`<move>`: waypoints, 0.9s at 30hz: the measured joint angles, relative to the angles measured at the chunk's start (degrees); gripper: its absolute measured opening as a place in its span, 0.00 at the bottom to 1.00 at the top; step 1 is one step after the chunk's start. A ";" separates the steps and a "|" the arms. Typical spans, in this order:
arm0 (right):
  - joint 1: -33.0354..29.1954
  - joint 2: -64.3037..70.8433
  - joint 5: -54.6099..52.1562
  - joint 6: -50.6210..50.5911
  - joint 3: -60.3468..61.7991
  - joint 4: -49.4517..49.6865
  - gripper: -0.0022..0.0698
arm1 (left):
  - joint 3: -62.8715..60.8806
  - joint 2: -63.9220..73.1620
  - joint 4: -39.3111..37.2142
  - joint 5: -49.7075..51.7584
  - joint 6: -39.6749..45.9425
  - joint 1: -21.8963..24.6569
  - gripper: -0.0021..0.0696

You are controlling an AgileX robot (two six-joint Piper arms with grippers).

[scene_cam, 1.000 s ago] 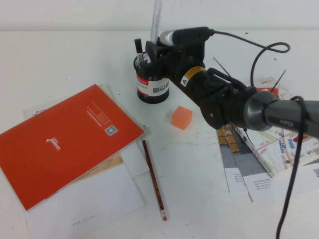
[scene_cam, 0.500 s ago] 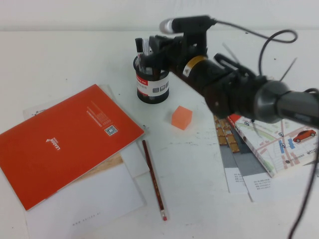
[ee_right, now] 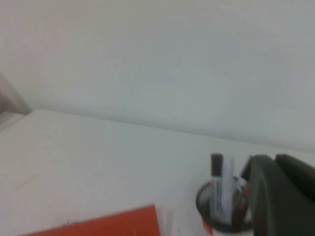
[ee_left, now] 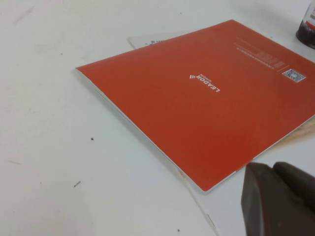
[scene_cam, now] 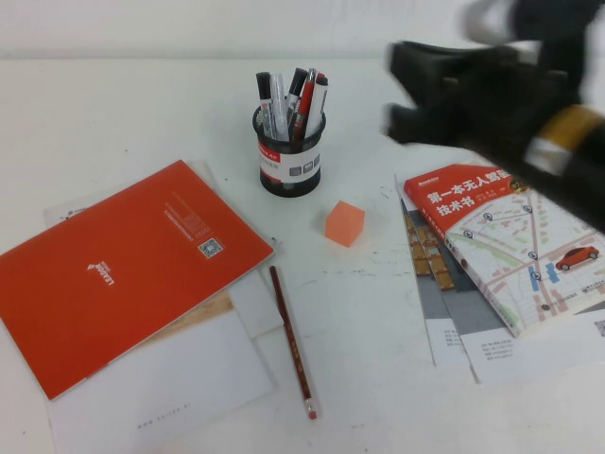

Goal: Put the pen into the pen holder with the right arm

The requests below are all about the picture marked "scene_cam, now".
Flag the book with map cover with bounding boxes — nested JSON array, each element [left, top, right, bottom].
[[403, 163, 605, 340]]

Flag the red pen with silver clip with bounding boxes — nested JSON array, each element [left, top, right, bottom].
[[288, 68, 319, 142]]

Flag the brochure with grey photo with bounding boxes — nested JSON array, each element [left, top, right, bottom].
[[394, 173, 521, 368]]

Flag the orange cube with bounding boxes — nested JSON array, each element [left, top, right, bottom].
[[324, 200, 366, 249]]

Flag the red cap white marker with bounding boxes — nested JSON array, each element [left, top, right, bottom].
[[304, 73, 330, 138]]

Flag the orange notebook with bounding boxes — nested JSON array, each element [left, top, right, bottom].
[[0, 159, 275, 402]]

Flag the black mesh pen holder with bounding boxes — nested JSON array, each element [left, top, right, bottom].
[[251, 103, 328, 199]]

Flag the dark red pencil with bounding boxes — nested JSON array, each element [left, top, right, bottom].
[[268, 265, 319, 421]]

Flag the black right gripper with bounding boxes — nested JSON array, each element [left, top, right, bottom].
[[380, 40, 580, 165]]

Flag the white leaflet with small text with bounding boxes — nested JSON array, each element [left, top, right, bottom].
[[460, 316, 605, 385]]

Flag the white clear pen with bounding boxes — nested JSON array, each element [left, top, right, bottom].
[[268, 73, 289, 142]]

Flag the white sheet with wood picture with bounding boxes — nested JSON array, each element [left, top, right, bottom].
[[46, 290, 278, 445]]

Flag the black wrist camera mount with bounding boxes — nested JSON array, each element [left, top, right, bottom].
[[460, 0, 605, 108]]

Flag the plain white paper sheet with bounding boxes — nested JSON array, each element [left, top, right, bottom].
[[43, 159, 285, 340]]

